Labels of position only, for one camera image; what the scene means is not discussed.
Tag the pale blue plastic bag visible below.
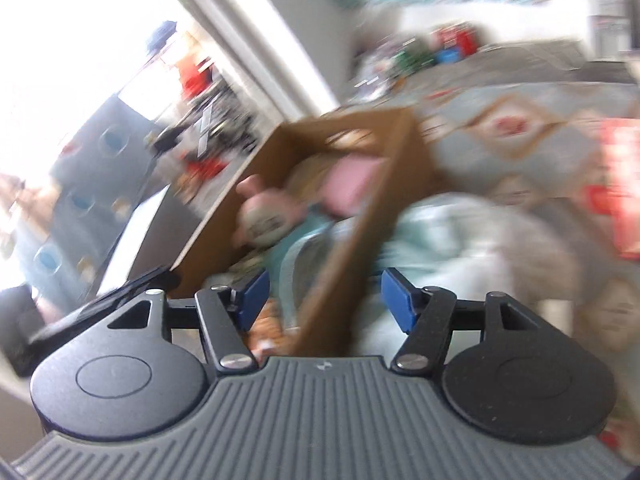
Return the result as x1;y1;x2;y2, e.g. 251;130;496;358
360;195;591;356

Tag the red and white tissue packet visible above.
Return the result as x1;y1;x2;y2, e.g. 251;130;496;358
582;120;640;261

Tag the blue blanket with circles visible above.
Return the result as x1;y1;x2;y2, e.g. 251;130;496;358
15;95;166;301

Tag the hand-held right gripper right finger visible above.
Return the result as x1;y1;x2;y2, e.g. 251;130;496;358
380;268;547;374

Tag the blue and white mask box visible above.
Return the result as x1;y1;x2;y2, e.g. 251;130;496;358
260;210;361;321

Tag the brown cardboard box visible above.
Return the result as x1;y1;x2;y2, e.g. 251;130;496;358
170;107;441;356

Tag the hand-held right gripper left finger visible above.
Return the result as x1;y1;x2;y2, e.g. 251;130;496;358
100;267;272;377

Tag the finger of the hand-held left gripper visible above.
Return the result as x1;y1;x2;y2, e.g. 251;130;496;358
27;266;181;350

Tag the pink plush toy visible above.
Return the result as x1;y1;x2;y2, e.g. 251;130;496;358
235;174;306;248

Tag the white curtain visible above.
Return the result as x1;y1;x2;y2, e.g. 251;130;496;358
150;0;341;126

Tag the fruit print tablecloth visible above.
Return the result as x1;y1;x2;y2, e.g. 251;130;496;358
410;80;640;361

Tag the pink sponge cloth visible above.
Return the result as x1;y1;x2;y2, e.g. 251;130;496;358
320;156;388;216

